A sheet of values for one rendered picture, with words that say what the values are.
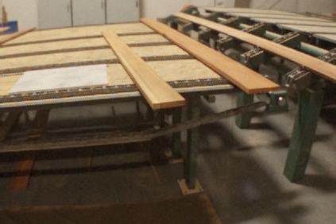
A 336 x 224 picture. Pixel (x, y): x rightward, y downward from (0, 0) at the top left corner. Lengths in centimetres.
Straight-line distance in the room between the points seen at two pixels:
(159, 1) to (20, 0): 366
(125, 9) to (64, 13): 145
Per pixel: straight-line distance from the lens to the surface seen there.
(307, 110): 205
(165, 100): 128
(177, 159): 243
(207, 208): 197
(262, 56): 246
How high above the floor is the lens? 135
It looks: 21 degrees down
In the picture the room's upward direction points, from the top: straight up
